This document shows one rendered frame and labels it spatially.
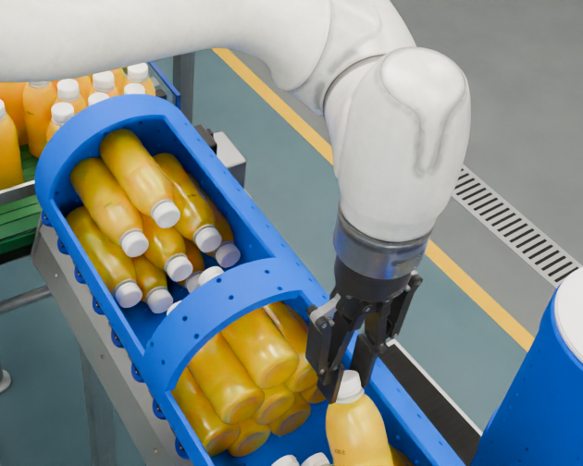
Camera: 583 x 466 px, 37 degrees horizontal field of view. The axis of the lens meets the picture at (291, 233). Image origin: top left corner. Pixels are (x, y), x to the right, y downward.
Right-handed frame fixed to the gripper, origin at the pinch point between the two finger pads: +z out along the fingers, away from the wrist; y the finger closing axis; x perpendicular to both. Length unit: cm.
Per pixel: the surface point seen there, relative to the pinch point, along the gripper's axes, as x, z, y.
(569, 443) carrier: -8, 45, 49
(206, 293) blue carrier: 22.3, 7.5, -5.6
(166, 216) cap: 43.4, 14.6, -1.0
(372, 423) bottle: -5.4, 4.1, 0.6
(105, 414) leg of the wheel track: 60, 89, -8
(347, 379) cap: -0.6, 1.1, -0.1
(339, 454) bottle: -5.4, 7.6, -3.4
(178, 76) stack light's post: 107, 42, 33
